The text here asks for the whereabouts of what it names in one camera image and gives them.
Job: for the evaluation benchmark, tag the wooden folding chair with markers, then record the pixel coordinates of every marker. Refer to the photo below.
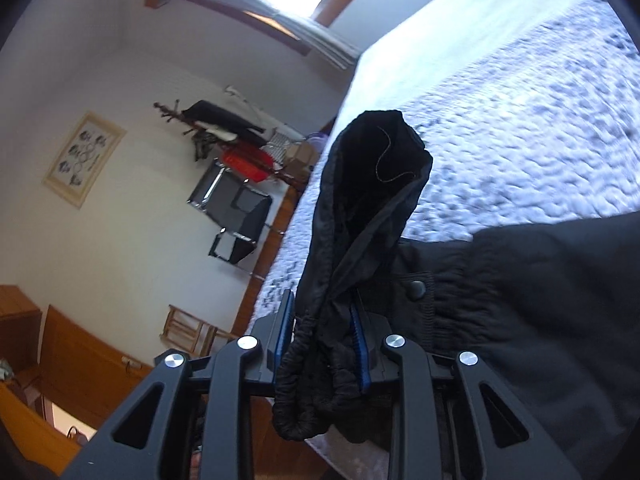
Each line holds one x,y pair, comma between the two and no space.
190,327

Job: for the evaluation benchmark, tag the wooden coat rack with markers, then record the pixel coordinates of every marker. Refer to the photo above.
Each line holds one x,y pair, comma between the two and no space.
172,112

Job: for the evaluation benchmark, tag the striped bag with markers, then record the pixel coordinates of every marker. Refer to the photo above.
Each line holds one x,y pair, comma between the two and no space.
277,146

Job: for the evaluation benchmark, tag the framed wall picture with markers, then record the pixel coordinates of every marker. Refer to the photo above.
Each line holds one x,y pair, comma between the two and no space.
84,160

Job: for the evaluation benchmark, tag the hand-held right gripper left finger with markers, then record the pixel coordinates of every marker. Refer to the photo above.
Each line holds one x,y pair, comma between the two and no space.
280,330

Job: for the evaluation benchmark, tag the black quilted pants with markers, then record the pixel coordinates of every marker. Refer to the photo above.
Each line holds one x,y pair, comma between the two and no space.
380,200

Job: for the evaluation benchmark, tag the grey curtain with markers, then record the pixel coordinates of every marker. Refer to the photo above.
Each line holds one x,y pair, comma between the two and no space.
320,35

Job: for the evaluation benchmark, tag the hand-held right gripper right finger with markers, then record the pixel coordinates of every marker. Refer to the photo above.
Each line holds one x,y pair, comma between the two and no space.
361,355

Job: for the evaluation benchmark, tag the bed with quilted cover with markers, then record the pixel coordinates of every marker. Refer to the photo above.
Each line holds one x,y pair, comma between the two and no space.
500,135

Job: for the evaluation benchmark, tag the black chrome frame chair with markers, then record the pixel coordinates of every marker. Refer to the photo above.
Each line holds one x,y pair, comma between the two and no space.
235,205

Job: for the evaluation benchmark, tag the white and purple bag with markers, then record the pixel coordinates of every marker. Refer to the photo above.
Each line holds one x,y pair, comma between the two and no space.
317,139

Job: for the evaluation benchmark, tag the brown wooden cabinet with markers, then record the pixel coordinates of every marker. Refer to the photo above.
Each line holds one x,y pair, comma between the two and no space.
75,360

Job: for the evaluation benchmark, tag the cardboard box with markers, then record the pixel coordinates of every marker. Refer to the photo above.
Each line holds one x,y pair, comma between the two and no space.
302,160

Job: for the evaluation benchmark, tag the red hanging garment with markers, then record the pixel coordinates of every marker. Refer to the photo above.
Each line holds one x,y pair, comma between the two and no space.
245,162

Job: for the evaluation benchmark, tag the black hanging garment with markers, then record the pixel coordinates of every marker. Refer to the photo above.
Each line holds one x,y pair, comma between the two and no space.
220,117

